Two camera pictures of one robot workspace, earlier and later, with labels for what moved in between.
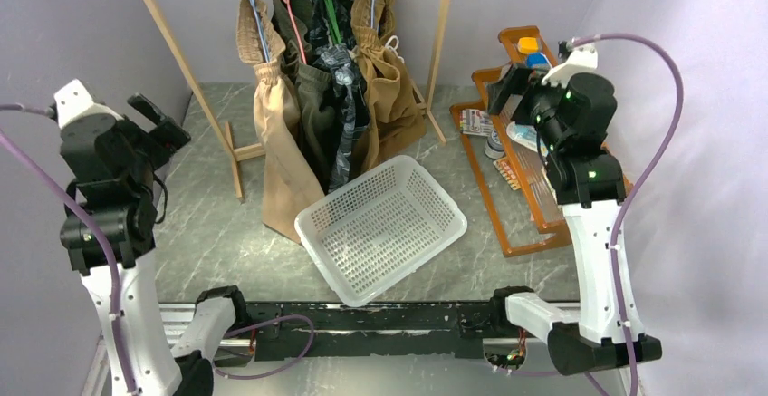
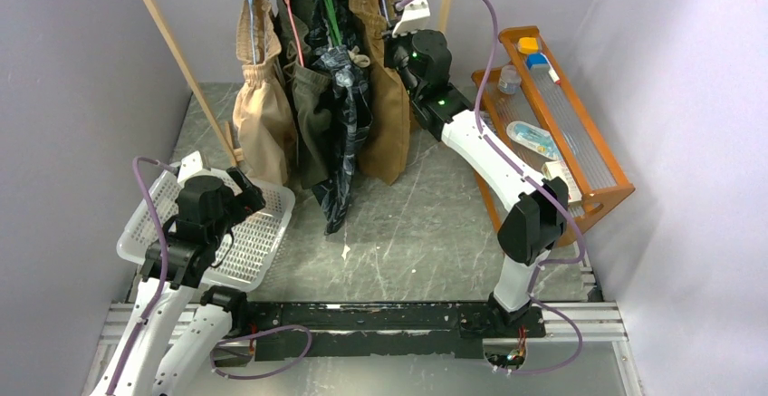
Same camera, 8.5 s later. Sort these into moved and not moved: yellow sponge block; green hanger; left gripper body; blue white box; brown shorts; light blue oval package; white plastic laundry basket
Moved: brown shorts; left gripper body; white plastic laundry basket
Not moved: blue white box; green hanger; yellow sponge block; light blue oval package
